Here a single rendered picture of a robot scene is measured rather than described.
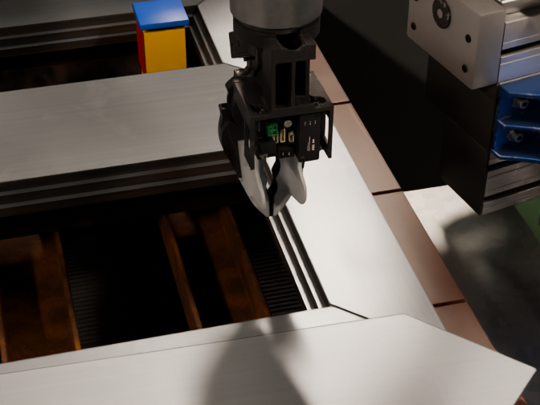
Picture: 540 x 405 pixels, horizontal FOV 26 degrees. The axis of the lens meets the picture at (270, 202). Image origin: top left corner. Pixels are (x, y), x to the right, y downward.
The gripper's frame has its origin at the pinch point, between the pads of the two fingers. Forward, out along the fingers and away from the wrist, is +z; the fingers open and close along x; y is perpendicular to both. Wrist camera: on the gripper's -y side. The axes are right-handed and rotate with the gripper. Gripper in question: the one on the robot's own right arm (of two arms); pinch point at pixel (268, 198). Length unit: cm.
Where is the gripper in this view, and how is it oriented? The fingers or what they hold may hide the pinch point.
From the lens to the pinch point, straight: 108.2
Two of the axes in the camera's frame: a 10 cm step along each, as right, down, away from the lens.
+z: -0.1, 8.1, 5.9
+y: 2.6, 5.7, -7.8
